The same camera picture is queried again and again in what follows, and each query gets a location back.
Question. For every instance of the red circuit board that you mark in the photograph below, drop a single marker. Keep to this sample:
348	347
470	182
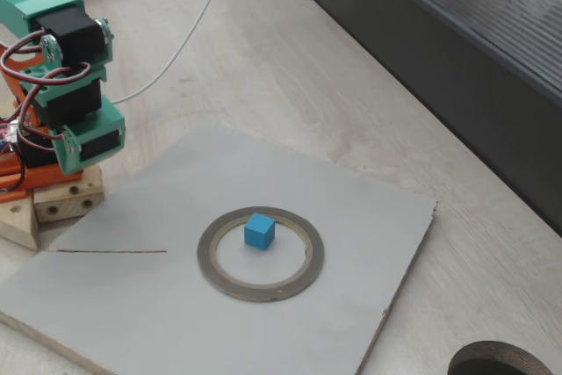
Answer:
5	135

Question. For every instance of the white-faced plywood board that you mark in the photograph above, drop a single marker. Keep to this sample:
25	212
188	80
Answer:
364	239

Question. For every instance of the light wooden base block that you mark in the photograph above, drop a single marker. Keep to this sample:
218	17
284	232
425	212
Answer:
44	197

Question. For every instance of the small blue cube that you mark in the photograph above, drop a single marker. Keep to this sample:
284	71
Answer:
259	232

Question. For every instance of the orange circuit board holder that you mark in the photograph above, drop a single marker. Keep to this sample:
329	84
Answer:
11	182

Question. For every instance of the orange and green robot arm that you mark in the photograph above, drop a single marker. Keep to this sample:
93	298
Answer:
57	2

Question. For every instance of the ribbed translucent desk partition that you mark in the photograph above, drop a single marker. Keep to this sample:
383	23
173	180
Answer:
439	41

